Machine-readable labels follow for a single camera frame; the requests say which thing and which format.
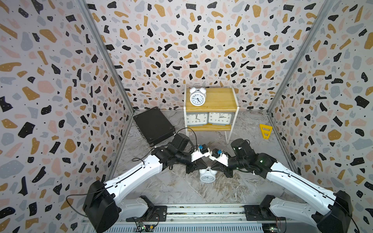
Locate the black flat box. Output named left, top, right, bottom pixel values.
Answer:
left=134, top=107, right=176, bottom=147

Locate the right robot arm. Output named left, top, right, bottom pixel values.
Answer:
left=209, top=138, right=353, bottom=233

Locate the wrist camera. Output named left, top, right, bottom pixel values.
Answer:
left=191, top=144, right=211, bottom=162
left=209, top=149, right=229, bottom=167

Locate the grey rectangular alarm clock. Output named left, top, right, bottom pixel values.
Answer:
left=208, top=112, right=232, bottom=125
left=186, top=113, right=208, bottom=126

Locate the wooden two-tier shelf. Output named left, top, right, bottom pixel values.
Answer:
left=183, top=86, right=240, bottom=142

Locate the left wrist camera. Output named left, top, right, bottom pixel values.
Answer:
left=191, top=144, right=211, bottom=162

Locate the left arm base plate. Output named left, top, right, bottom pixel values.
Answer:
left=126, top=205, right=168, bottom=222

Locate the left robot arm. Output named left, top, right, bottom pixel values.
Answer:
left=83, top=134, right=211, bottom=233

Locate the white twin-bell alarm clock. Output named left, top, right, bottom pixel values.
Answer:
left=189, top=84, right=207, bottom=107

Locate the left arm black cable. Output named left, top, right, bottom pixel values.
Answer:
left=65, top=186, right=103, bottom=217

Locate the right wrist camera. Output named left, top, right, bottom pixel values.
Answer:
left=209, top=149, right=229, bottom=167

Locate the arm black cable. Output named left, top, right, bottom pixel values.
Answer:
left=65, top=186, right=103, bottom=217
left=275, top=216, right=288, bottom=233

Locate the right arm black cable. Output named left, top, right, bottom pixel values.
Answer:
left=275, top=216, right=288, bottom=233

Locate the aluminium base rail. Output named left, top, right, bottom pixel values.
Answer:
left=81, top=203, right=330, bottom=233

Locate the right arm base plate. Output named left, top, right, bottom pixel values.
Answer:
left=244, top=205, right=277, bottom=221

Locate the yellow triangular plastic piece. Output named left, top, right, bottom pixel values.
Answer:
left=259, top=124, right=273, bottom=139

